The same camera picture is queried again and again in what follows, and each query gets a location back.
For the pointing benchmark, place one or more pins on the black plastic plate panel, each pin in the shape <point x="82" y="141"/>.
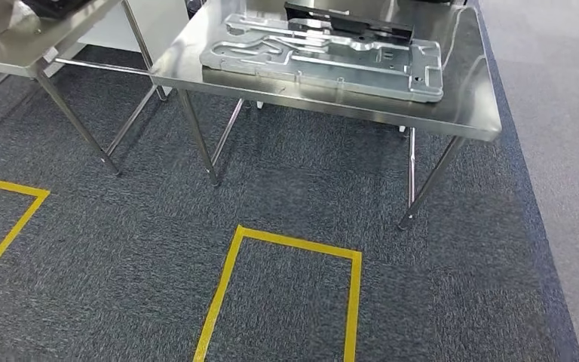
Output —
<point x="349" y="22"/>

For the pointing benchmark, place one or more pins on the stainless steel side table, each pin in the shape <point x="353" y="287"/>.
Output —
<point x="15" y="50"/>

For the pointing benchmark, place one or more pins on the stainless steel workbench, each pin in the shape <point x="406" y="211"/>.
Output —
<point x="469" y="110"/>

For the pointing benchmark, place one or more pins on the stamped silver metal part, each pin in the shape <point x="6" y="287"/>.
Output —
<point x="319" y="60"/>

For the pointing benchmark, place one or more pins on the black flat part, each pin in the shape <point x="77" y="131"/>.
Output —
<point x="55" y="7"/>

